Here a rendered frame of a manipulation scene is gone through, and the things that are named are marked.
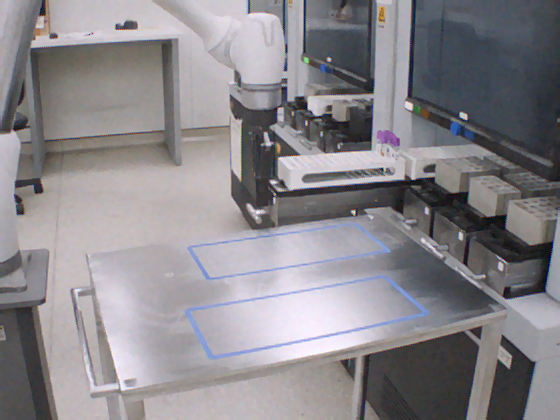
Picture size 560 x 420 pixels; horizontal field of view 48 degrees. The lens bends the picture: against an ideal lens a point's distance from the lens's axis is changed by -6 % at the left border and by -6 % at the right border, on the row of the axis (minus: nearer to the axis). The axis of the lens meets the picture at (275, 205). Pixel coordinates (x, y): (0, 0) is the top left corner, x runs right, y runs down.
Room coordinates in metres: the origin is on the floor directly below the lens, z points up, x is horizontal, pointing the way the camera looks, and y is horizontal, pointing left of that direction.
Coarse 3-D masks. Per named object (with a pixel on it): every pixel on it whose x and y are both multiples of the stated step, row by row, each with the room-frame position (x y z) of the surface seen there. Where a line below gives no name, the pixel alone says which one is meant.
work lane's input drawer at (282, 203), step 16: (272, 176) 1.55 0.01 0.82; (272, 192) 1.47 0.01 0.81; (288, 192) 1.45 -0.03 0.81; (304, 192) 1.46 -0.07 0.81; (320, 192) 1.47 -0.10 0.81; (336, 192) 1.48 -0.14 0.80; (352, 192) 1.48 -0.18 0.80; (368, 192) 1.49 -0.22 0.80; (384, 192) 1.51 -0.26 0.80; (400, 192) 1.52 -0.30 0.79; (272, 208) 1.47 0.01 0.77; (288, 208) 1.44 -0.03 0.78; (304, 208) 1.45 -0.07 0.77; (320, 208) 1.46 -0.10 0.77; (336, 208) 1.47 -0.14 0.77; (352, 208) 1.48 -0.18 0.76; (368, 208) 1.49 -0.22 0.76
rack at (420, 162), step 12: (468, 144) 1.70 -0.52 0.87; (408, 156) 1.58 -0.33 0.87; (420, 156) 1.58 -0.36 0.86; (432, 156) 1.58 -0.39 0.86; (444, 156) 1.59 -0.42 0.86; (456, 156) 1.60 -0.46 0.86; (468, 156) 1.59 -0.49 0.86; (480, 156) 1.60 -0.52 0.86; (408, 168) 1.57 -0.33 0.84; (420, 168) 1.55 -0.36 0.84; (432, 168) 1.66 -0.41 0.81
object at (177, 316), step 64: (128, 256) 1.08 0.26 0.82; (192, 256) 1.08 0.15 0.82; (256, 256) 1.09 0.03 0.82; (320, 256) 1.09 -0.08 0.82; (384, 256) 1.09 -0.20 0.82; (128, 320) 0.85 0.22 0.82; (192, 320) 0.86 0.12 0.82; (256, 320) 0.86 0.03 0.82; (320, 320) 0.86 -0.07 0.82; (384, 320) 0.86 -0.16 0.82; (448, 320) 0.86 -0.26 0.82; (128, 384) 0.69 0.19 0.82; (192, 384) 0.71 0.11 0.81
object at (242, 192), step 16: (288, 0) 2.73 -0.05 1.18; (288, 16) 2.73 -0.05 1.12; (288, 32) 2.73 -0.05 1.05; (288, 48) 2.73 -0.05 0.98; (288, 64) 2.72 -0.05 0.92; (288, 80) 2.72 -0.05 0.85; (240, 96) 3.16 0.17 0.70; (288, 96) 2.72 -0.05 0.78; (240, 112) 3.17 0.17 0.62; (272, 128) 2.62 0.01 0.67; (272, 160) 2.62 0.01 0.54; (240, 192) 3.18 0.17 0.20; (240, 208) 3.19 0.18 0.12; (256, 208) 2.88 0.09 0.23; (256, 224) 2.88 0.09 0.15; (272, 224) 2.62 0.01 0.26
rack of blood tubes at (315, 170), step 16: (288, 160) 1.54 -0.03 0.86; (304, 160) 1.53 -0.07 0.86; (320, 160) 1.54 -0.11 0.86; (336, 160) 1.54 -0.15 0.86; (352, 160) 1.54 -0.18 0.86; (368, 160) 1.55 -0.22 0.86; (384, 160) 1.55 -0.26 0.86; (400, 160) 1.54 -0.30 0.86; (288, 176) 1.47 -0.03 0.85; (304, 176) 1.57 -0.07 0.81; (320, 176) 1.58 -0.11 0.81; (336, 176) 1.59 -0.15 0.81; (352, 176) 1.58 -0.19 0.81; (368, 176) 1.54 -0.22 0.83; (384, 176) 1.54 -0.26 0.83; (400, 176) 1.54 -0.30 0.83
